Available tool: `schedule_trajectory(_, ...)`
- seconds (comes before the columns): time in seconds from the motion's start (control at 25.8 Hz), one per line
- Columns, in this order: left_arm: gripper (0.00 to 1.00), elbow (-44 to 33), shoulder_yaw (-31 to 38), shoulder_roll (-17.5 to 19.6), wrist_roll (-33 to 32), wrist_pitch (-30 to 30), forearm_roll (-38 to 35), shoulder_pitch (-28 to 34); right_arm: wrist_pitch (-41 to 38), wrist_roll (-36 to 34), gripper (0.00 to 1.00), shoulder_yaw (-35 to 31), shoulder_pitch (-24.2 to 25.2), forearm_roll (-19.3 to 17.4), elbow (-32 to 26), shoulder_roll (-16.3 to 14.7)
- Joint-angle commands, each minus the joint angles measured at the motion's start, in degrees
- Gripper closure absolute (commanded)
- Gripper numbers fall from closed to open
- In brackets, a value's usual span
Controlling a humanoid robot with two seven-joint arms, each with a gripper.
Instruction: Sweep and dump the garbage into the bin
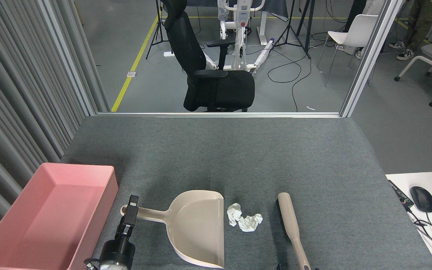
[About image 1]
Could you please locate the black computer mouse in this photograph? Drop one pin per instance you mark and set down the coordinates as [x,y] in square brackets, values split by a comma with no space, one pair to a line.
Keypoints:
[422,199]

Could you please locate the grey floor socket plate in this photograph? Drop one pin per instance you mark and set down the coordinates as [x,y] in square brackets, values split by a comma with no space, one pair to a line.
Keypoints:
[131,74]

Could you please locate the small white paper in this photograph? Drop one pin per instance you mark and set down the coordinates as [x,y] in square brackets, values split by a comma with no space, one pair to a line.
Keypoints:
[234,213]

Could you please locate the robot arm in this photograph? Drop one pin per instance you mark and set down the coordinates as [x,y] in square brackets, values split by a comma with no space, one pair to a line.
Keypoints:
[113,267]

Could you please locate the silver table edge rail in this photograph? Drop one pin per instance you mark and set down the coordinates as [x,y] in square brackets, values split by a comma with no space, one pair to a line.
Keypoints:
[219,114]

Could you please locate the white stand on wheels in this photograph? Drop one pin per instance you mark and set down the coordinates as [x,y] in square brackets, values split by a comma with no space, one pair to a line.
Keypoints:
[243,15]

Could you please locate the pink plastic bin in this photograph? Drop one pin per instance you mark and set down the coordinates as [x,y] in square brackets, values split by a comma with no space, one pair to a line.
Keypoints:
[47,221]

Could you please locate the black tripod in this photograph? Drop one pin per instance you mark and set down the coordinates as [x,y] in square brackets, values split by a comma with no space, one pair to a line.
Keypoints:
[308,26]
[158,33]

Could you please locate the white plastic chair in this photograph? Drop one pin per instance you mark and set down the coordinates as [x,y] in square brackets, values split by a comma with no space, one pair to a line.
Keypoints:
[354,35]

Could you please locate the black office chair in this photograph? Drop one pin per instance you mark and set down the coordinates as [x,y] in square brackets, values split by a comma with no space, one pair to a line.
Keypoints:
[219,90]

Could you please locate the beige plastic dustpan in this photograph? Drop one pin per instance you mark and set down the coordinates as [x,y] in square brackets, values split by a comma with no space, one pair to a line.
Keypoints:
[197,228]

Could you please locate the large white paper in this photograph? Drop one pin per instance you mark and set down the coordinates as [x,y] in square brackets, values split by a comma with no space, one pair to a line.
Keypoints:
[249,222]

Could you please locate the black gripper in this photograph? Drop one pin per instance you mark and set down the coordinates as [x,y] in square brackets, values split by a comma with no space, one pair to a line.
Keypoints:
[118,253]

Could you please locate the beige brush with black bristles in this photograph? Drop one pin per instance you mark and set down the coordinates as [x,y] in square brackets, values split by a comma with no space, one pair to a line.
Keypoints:
[289,217]

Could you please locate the person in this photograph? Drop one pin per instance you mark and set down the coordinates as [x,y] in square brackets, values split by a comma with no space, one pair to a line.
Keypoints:
[420,22]
[354,15]

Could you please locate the silver post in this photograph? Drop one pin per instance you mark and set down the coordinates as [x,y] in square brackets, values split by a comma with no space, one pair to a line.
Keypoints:
[369,56]
[68,56]

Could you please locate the white power strip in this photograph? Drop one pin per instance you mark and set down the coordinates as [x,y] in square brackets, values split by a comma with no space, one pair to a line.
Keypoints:
[168,54]

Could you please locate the black flat device with buttons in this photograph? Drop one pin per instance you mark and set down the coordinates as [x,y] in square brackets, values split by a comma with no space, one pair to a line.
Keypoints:
[400,194]

